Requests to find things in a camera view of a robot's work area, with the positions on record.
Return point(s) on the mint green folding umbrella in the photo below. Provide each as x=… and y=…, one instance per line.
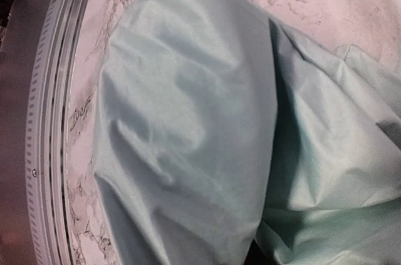
x=218, y=126

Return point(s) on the front aluminium rail base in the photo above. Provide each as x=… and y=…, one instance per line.
x=47, y=132

